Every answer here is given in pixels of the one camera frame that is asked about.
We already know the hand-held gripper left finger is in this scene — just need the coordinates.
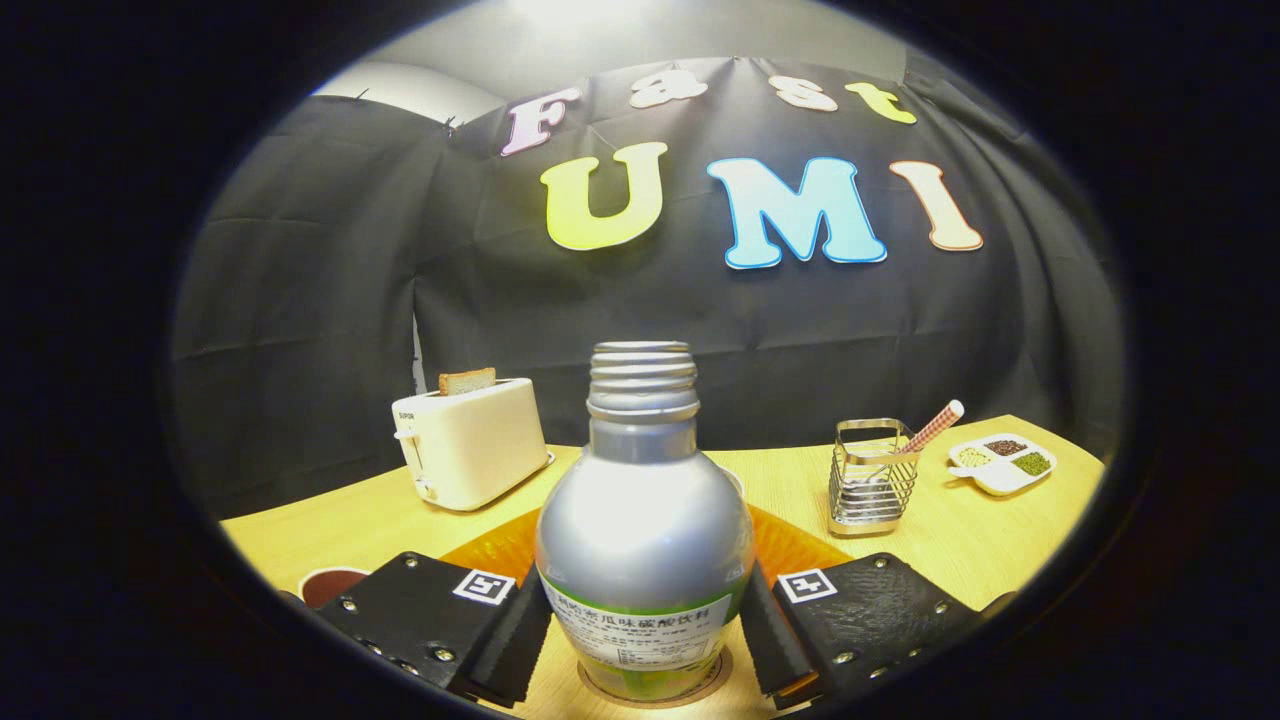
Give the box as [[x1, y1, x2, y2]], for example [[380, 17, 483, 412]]
[[300, 508, 553, 709]]

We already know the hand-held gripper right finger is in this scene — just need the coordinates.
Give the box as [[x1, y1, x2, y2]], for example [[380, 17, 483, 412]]
[[745, 505, 1016, 709]]

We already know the round cork coaster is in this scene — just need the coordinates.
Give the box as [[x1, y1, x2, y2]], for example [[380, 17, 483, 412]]
[[577, 645, 734, 709]]

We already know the silver bottle with green label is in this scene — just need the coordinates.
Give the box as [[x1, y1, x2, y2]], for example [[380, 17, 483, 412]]
[[535, 341, 756, 703]]

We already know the white cup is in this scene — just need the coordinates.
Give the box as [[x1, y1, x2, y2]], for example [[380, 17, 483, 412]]
[[300, 566, 371, 609]]

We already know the wooden table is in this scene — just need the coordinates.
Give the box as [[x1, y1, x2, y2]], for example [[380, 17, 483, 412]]
[[218, 414, 1106, 720]]

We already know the white toaster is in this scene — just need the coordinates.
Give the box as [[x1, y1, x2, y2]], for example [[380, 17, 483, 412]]
[[392, 377, 554, 513]]

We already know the striped straw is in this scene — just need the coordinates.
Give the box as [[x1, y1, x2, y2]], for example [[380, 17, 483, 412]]
[[895, 400, 966, 459]]

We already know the white divided dish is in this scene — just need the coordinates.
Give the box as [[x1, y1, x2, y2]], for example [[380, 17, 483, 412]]
[[945, 433, 1058, 498]]

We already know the metal wire basket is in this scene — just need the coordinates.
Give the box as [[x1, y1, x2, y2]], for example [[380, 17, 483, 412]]
[[828, 418, 921, 537]]

